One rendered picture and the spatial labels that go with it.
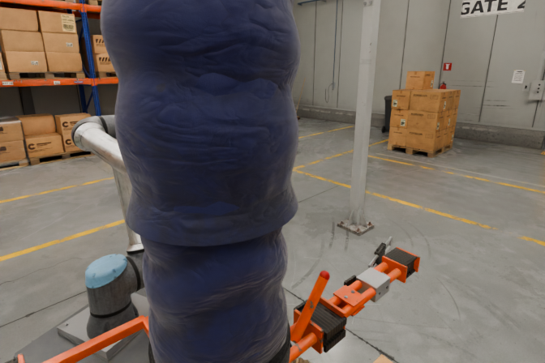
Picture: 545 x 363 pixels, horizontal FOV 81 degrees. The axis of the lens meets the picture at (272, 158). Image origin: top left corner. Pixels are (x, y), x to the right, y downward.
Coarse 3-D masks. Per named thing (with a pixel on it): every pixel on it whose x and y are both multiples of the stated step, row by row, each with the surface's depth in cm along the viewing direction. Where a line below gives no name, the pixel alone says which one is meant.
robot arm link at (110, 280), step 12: (96, 264) 125; (108, 264) 125; (120, 264) 124; (132, 264) 129; (96, 276) 119; (108, 276) 120; (120, 276) 123; (132, 276) 127; (96, 288) 119; (108, 288) 120; (120, 288) 123; (132, 288) 128; (96, 300) 120; (108, 300) 121; (120, 300) 124; (96, 312) 121; (108, 312) 122
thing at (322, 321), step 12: (324, 300) 75; (300, 312) 71; (324, 312) 73; (336, 312) 72; (312, 324) 68; (324, 324) 69; (336, 324) 68; (324, 336) 66; (336, 336) 69; (324, 348) 67
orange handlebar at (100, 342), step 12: (384, 264) 92; (396, 276) 88; (348, 288) 81; (372, 288) 81; (336, 300) 78; (348, 300) 77; (360, 300) 77; (348, 312) 74; (132, 324) 70; (144, 324) 70; (108, 336) 67; (120, 336) 68; (312, 336) 67; (72, 348) 64; (84, 348) 64; (96, 348) 65; (300, 348) 64; (48, 360) 61; (60, 360) 61; (72, 360) 62
